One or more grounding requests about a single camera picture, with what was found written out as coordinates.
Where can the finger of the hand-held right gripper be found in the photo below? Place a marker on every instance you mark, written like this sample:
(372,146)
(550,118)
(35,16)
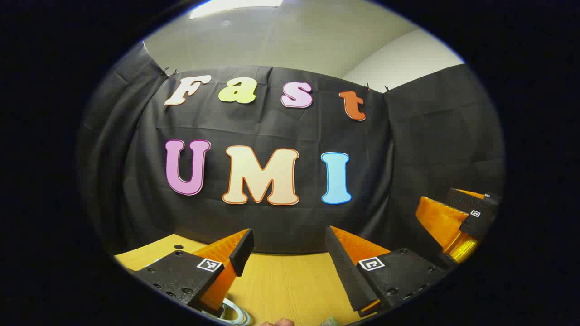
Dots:
(437,219)
(471,199)

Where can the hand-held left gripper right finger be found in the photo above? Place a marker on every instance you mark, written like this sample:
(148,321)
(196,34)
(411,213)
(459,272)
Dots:
(340,267)

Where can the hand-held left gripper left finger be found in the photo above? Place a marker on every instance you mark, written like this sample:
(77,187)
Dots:
(242,253)

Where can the white tube with green end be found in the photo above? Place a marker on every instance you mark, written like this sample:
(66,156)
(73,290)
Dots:
(329,321)

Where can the light blue suitcase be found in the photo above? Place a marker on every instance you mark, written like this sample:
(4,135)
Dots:
(235,312)

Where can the black backdrop cloth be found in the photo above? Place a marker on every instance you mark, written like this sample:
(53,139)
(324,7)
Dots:
(272,127)

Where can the ceiling light panel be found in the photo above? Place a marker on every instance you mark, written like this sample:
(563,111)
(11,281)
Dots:
(235,7)

